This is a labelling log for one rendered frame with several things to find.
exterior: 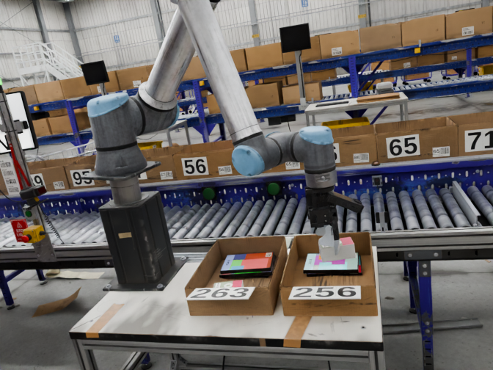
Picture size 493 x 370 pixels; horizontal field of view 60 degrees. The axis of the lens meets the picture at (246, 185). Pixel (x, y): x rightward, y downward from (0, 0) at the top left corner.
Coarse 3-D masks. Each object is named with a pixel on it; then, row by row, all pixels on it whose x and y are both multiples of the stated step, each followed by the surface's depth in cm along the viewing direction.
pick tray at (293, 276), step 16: (304, 240) 162; (352, 240) 158; (368, 240) 156; (288, 256) 146; (304, 256) 164; (368, 256) 157; (288, 272) 143; (368, 272) 146; (288, 288) 127; (368, 288) 121; (288, 304) 129; (304, 304) 127; (320, 304) 126; (336, 304) 125; (352, 304) 124; (368, 304) 123
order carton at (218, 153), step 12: (192, 144) 281; (204, 144) 279; (216, 144) 277; (228, 144) 275; (180, 156) 254; (192, 156) 252; (204, 156) 250; (216, 156) 248; (228, 156) 247; (180, 168) 256; (216, 168) 251; (180, 180) 259
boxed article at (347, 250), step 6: (342, 240) 130; (348, 240) 129; (324, 246) 128; (342, 246) 126; (348, 246) 126; (324, 252) 127; (330, 252) 127; (342, 252) 127; (348, 252) 127; (354, 252) 127; (324, 258) 127; (330, 258) 127; (336, 258) 127; (342, 258) 127
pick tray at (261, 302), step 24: (216, 240) 170; (240, 240) 169; (264, 240) 167; (216, 264) 167; (192, 288) 142; (264, 288) 129; (192, 312) 138; (216, 312) 136; (240, 312) 134; (264, 312) 132
